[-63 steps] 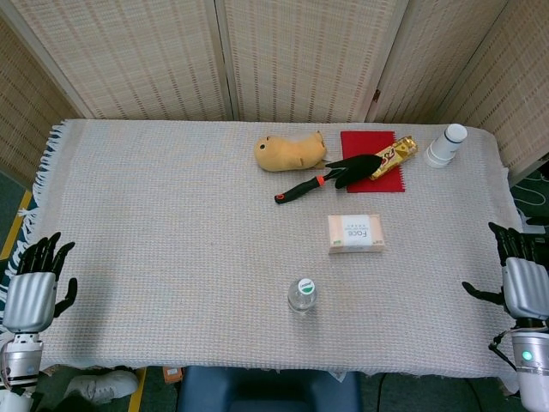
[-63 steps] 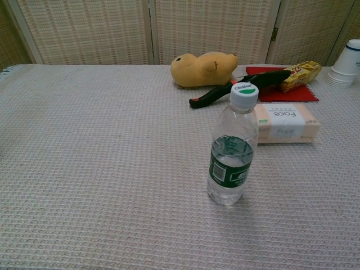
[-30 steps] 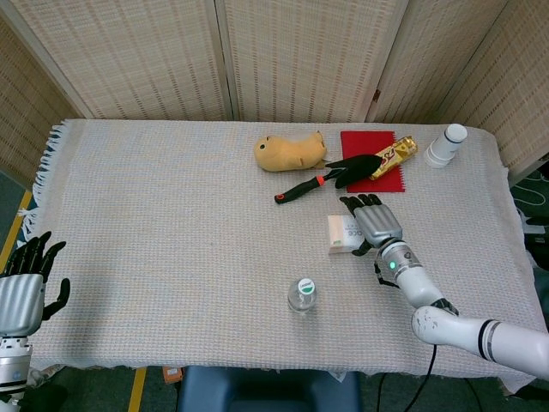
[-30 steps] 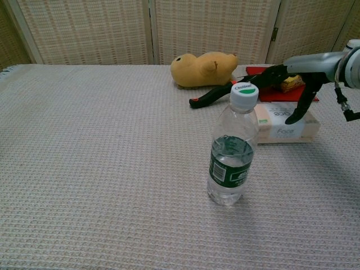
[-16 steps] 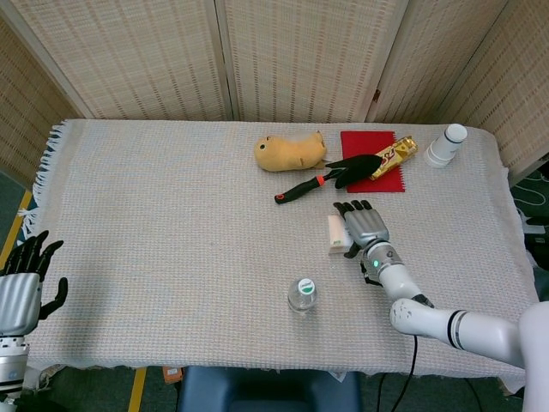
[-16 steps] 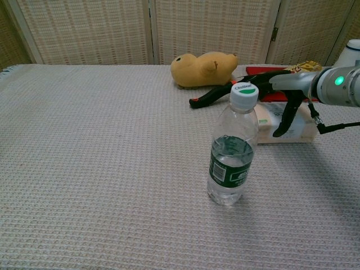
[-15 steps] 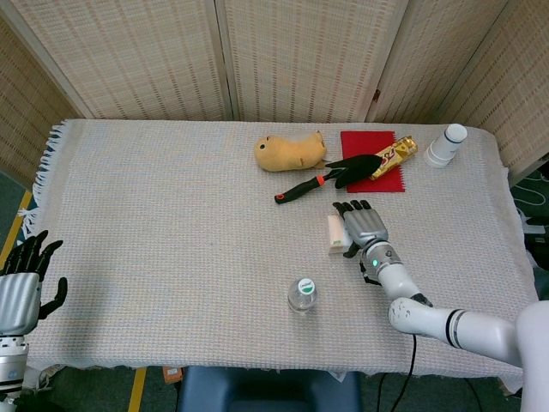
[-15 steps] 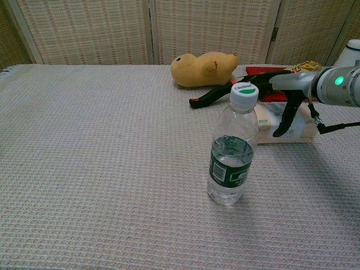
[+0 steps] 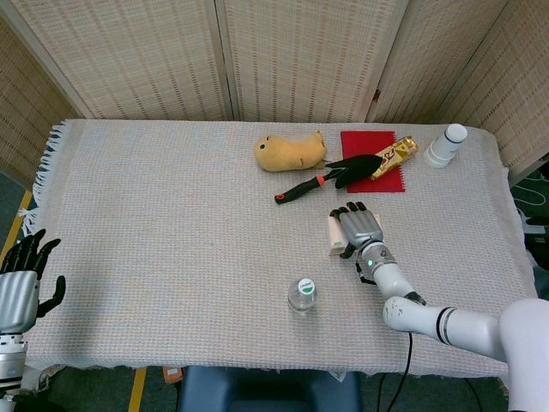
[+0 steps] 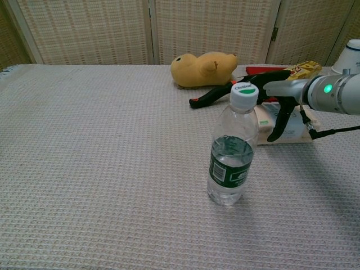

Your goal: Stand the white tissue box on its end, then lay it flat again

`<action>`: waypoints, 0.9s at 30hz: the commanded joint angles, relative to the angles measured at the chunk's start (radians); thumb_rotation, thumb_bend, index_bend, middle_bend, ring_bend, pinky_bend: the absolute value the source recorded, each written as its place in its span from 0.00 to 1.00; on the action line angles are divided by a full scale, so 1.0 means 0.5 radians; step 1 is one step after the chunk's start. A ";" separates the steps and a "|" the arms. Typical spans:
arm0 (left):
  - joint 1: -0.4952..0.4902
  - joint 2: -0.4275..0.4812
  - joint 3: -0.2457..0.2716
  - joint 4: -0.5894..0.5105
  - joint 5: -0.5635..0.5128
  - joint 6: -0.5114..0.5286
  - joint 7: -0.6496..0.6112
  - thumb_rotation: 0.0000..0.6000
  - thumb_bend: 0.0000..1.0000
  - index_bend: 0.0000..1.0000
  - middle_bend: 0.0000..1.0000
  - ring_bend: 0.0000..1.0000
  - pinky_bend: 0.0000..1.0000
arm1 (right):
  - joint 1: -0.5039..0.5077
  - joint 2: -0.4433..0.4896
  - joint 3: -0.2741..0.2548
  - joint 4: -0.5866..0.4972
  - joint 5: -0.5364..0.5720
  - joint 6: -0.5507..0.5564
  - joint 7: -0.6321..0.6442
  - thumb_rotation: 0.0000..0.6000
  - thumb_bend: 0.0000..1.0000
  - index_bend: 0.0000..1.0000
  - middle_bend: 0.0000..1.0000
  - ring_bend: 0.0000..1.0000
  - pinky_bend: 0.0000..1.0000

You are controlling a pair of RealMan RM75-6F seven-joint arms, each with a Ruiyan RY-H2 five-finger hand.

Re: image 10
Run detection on yellow snack package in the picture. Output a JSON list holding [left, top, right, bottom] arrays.
[[282, 61, 323, 83]]

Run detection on woven folding screen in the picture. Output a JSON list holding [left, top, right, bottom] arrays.
[[0, 0, 360, 71]]

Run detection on black orange pruning shears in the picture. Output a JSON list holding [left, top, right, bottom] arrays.
[[188, 70, 291, 110]]

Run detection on right robot hand black silver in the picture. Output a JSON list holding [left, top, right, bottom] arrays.
[[263, 76, 311, 142]]

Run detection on clear plastic water bottle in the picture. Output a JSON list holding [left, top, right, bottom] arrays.
[[206, 82, 260, 208]]

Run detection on yellow plush bear toy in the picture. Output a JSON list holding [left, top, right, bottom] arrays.
[[170, 51, 239, 91]]

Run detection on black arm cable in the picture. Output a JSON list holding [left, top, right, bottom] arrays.
[[299, 109, 360, 140]]

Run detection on white tissue pack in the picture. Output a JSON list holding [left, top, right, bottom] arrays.
[[254, 101, 321, 146]]

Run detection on beige waffle weave tablecloth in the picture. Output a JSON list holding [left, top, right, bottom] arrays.
[[0, 64, 360, 270]]

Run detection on stack of white paper cups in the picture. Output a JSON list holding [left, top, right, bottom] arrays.
[[331, 39, 360, 75]]

